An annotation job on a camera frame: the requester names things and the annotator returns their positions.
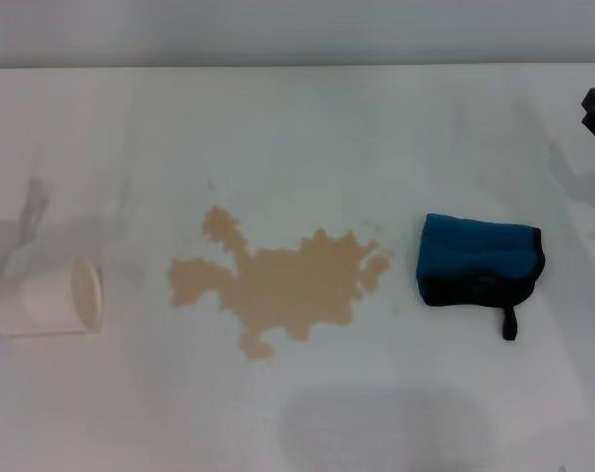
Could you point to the white paper cup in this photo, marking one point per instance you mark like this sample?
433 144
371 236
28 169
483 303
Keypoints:
46 305

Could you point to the blue rag with black trim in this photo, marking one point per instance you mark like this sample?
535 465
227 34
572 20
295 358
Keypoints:
469 251

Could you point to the brown liquid stain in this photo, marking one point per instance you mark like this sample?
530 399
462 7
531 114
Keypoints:
287 285

